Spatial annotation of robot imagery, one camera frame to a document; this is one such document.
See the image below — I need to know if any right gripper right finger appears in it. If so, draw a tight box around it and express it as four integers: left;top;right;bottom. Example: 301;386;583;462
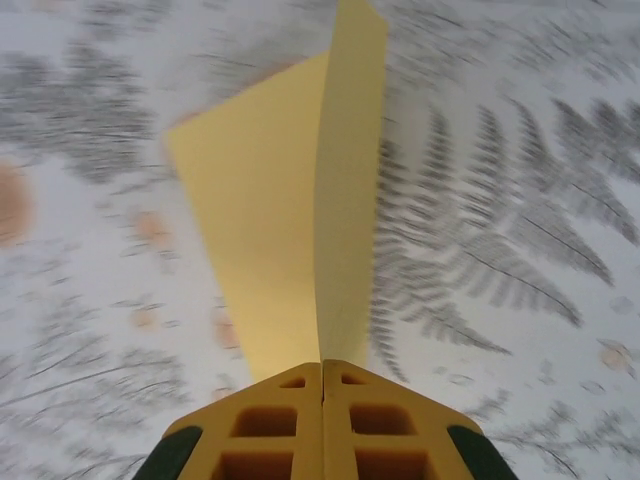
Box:
322;359;512;480

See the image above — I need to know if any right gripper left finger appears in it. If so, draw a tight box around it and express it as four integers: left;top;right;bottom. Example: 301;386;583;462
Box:
144;362;324;480

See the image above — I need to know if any yellow cloth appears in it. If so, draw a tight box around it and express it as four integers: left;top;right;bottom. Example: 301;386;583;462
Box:
163;0;390;384

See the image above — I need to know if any floral fern print tablecloth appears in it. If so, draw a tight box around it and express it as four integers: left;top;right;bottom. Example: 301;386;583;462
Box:
0;0;640;480

